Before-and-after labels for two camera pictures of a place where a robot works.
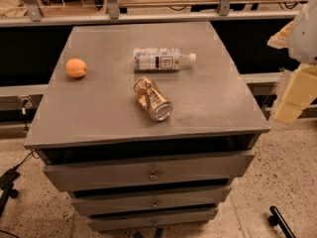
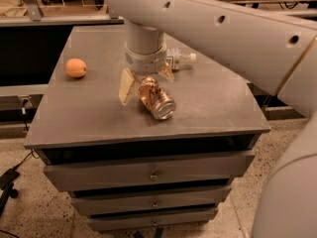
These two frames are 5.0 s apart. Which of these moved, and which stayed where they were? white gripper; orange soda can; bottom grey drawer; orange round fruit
Moved: white gripper
Stayed: bottom grey drawer; orange soda can; orange round fruit
